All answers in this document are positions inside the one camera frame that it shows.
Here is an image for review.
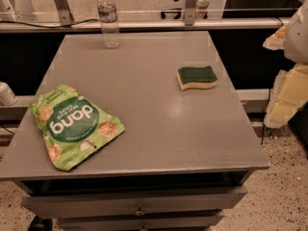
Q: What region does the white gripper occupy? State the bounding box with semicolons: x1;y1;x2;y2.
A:
263;0;308;128

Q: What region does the black cable on rail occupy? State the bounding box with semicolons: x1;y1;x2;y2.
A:
0;18;100;29

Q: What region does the white spray bottle background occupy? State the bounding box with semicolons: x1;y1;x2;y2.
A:
195;0;216;19

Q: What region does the grey drawer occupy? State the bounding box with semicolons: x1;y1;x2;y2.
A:
22;187;247;218
59;211;223;231

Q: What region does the upper grey drawer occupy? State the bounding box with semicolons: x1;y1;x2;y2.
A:
22;187;247;218

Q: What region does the lower grey drawer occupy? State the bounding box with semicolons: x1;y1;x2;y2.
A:
59;211;223;231

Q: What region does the grey cabinet with drawers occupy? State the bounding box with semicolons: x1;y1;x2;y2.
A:
0;31;270;231

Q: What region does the clear plastic water bottle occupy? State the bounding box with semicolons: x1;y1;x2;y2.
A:
97;0;120;48

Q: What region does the green and yellow sponge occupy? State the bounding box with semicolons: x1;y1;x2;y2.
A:
177;65;218;90

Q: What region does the green dang chips bag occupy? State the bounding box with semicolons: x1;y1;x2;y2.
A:
30;85;125;171

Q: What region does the metal rail frame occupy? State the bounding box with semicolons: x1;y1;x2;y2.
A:
0;0;308;34

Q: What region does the white cylinder at left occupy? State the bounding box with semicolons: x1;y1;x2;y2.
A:
0;82;17;106

